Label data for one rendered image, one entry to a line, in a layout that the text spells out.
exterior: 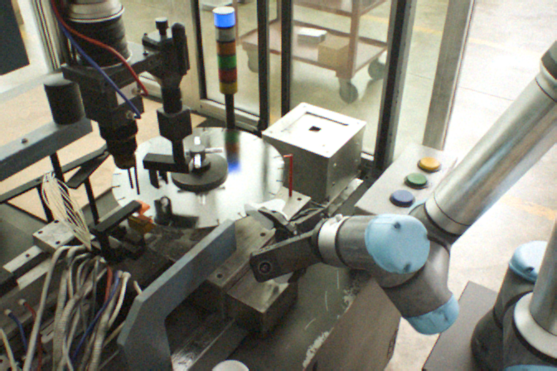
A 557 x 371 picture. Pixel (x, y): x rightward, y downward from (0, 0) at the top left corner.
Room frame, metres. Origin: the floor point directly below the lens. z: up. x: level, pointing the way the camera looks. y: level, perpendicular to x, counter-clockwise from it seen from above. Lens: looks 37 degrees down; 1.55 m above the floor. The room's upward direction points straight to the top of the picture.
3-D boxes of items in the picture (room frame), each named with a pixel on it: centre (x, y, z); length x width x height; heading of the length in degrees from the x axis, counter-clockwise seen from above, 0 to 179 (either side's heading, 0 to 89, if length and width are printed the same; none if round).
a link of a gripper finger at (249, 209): (0.72, 0.02, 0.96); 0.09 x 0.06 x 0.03; 41
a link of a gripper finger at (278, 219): (0.67, 0.00, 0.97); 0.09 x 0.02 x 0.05; 41
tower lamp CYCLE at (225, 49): (1.15, 0.12, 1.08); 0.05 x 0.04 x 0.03; 56
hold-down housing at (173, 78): (0.78, 0.17, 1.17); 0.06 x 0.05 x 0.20; 137
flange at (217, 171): (0.85, 0.15, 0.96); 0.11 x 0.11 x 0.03
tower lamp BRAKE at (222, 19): (1.15, 0.12, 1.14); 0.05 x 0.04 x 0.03; 56
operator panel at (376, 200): (0.90, -0.27, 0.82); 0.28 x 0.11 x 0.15; 146
